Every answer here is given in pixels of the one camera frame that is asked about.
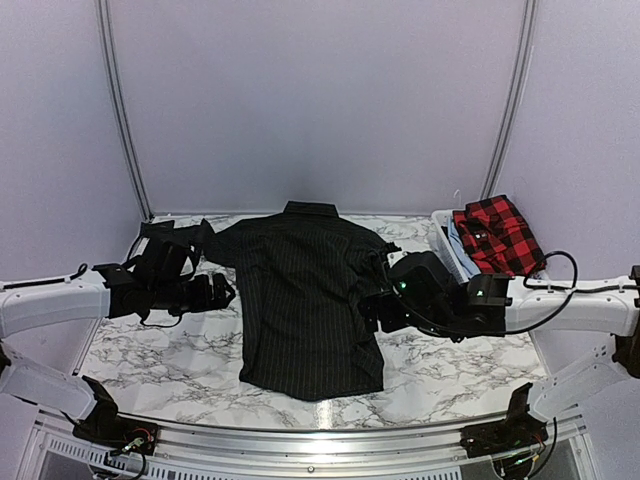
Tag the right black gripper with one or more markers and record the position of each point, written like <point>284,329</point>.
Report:
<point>369,308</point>

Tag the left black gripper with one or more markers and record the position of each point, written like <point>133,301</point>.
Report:
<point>204,301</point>

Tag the white plastic laundry basket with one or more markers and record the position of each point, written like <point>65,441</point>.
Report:
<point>442,247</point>

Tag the black pinstriped long sleeve shirt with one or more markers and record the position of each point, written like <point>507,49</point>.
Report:
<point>300,275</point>

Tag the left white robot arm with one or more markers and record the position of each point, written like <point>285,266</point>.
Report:
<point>163,276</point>

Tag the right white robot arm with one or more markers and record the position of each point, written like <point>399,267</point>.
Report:
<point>421,293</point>

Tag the light blue shirt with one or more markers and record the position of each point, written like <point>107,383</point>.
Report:
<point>467,264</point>

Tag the red black plaid shirt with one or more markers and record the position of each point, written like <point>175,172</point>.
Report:
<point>497,238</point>

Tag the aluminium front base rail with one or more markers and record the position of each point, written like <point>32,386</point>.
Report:
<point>190,451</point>

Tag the right aluminium frame post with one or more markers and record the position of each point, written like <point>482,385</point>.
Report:
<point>515,93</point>

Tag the aluminium frame post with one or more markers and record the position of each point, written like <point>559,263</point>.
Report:
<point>515,93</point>
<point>114,84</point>

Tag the left aluminium frame post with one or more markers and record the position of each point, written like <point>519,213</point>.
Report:
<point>114,84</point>

